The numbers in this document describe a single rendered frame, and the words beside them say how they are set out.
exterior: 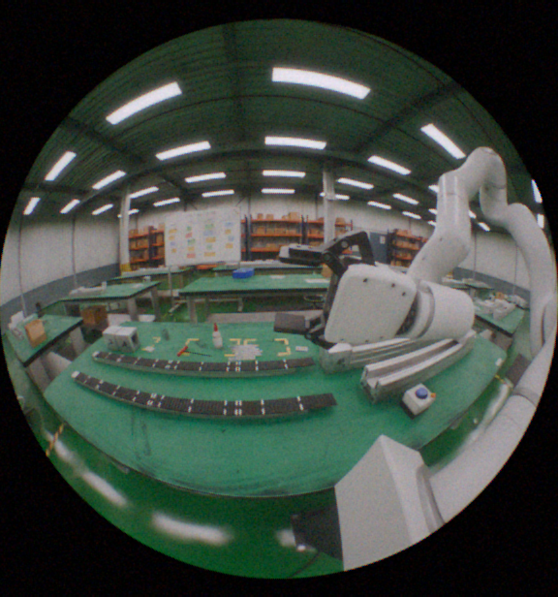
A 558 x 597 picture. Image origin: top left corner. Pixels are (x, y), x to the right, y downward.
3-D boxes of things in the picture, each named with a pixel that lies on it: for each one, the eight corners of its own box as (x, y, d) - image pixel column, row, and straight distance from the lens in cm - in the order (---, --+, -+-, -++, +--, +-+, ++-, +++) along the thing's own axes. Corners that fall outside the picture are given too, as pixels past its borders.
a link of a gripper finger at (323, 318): (356, 318, 22) (312, 311, 21) (341, 344, 25) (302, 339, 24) (350, 303, 25) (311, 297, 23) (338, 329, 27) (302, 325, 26)
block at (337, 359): (328, 378, 66) (332, 356, 60) (318, 359, 75) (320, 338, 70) (351, 373, 70) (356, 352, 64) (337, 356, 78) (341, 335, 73)
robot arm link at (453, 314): (397, 285, 33) (433, 273, 26) (443, 295, 41) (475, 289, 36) (393, 336, 32) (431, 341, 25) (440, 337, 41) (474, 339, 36)
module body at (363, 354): (348, 370, 71) (353, 351, 66) (337, 356, 78) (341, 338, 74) (450, 336, 129) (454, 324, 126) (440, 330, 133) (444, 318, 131)
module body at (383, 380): (373, 404, 60) (382, 384, 55) (358, 385, 66) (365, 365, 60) (471, 350, 123) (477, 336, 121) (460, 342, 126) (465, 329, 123)
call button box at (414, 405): (411, 420, 61) (420, 406, 56) (395, 401, 64) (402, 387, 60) (427, 410, 66) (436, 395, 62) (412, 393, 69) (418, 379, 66)
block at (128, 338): (118, 354, 102) (111, 336, 98) (128, 343, 109) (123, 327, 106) (132, 356, 95) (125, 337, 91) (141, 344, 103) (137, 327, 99)
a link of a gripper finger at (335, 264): (374, 258, 19) (322, 251, 17) (363, 298, 21) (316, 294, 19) (365, 248, 21) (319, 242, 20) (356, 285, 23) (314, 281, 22)
